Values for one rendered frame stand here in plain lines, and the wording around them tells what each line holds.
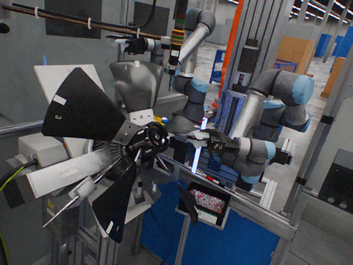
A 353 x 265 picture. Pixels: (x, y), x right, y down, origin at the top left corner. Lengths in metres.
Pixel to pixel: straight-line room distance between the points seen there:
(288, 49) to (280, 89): 7.80
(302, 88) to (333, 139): 1.51
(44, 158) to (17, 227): 0.95
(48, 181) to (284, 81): 0.96
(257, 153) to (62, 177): 0.73
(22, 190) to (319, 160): 2.39
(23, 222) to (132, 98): 1.08
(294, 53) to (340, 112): 6.43
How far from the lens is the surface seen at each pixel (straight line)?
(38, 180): 0.89
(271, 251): 1.50
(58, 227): 1.37
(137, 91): 1.07
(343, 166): 1.16
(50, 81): 1.16
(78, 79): 0.88
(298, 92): 1.22
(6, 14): 1.16
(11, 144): 1.56
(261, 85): 1.26
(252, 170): 1.18
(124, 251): 2.20
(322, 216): 2.97
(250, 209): 1.40
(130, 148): 1.00
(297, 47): 8.93
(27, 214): 1.84
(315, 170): 2.80
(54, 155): 0.96
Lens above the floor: 1.62
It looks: 23 degrees down
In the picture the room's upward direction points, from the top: 10 degrees clockwise
